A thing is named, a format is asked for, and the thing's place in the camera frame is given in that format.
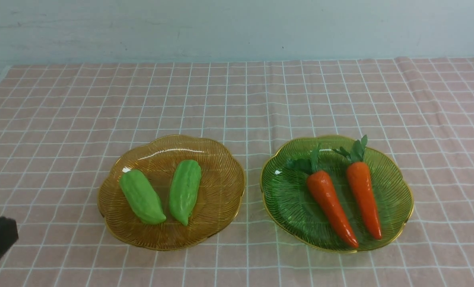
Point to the green toy bitter gourd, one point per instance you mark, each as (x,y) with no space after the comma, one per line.
(184,190)

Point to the orange toy carrot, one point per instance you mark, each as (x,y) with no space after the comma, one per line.
(359,178)
(321,188)

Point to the pink checked tablecloth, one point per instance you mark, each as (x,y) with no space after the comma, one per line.
(63,126)

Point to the amber ribbed glass plate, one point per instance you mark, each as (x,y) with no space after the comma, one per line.
(219,198)

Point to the green ribbed glass plate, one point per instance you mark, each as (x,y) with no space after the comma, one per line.
(289,203)

